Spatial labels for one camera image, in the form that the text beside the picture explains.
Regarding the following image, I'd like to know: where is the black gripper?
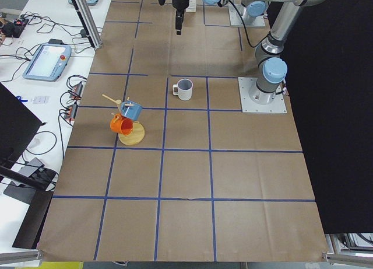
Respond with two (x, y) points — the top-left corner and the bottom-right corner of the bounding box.
(158, 0), (189, 35)

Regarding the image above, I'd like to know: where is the blue white milk carton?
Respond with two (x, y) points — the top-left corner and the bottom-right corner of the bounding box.
(186, 0), (196, 12)

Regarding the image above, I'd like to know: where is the white grey-lined mug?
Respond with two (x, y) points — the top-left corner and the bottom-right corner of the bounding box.
(173, 79), (193, 101)

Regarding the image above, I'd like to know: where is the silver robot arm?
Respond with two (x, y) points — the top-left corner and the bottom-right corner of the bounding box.
(202, 0), (325, 105)

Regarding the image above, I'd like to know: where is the blue mug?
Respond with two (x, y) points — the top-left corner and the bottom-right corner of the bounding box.
(121, 100), (143, 121)

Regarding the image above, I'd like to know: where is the orange mug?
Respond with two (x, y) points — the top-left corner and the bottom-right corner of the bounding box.
(110, 114), (133, 135)

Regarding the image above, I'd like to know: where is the wooden mug tree stand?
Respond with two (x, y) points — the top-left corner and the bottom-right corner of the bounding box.
(102, 94), (145, 146)

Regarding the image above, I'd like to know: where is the brown paper table cover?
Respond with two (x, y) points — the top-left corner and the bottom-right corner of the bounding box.
(39, 0), (328, 262)

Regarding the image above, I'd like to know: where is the black monitor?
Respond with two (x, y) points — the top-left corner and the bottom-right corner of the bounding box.
(1, 85), (45, 190)

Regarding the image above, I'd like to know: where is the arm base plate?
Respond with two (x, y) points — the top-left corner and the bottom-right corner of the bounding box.
(228, 1), (266, 28)
(238, 77), (287, 114)

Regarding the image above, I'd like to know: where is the aluminium frame post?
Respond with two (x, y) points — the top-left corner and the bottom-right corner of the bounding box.
(71, 0), (103, 50)

